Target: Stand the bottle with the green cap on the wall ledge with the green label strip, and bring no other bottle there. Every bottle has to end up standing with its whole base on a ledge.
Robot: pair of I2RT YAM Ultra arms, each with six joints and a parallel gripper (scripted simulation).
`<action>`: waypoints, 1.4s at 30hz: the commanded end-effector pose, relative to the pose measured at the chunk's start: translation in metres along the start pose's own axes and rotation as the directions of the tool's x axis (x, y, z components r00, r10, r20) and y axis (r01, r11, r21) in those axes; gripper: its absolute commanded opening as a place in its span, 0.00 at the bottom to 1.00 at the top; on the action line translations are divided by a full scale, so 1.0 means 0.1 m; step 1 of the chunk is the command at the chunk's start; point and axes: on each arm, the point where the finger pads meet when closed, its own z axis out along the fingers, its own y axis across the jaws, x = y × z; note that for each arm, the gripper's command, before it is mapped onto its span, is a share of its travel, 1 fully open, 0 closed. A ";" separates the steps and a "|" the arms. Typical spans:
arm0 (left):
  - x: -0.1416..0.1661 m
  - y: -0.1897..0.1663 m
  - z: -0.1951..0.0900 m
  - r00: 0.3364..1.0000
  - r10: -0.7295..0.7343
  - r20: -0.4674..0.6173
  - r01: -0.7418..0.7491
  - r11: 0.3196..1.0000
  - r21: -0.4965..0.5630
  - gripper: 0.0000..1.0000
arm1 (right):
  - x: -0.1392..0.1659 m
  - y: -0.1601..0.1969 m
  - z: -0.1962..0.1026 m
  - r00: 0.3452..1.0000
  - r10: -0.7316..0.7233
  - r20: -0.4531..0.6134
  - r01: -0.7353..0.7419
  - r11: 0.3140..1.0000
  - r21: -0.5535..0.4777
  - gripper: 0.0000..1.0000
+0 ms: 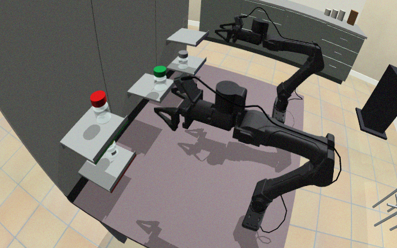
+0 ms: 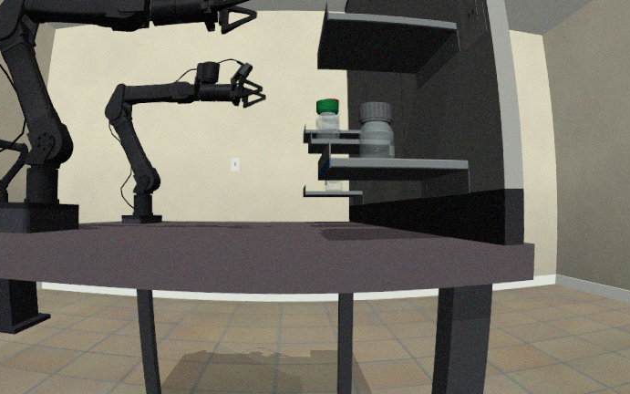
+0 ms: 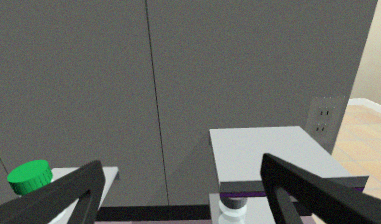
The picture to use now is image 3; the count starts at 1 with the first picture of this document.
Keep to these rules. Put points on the grey bottle with ribbed cap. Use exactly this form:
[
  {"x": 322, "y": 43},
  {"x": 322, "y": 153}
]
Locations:
[{"x": 232, "y": 210}]

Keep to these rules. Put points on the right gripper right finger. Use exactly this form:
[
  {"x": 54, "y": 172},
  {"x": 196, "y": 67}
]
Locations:
[{"x": 331, "y": 202}]

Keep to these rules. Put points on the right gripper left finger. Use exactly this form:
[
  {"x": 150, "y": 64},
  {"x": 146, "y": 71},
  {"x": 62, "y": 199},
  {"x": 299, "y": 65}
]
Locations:
[{"x": 44, "y": 204}]

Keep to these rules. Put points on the clear glass bottle with green cap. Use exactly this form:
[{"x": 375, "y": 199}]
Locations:
[{"x": 30, "y": 176}]

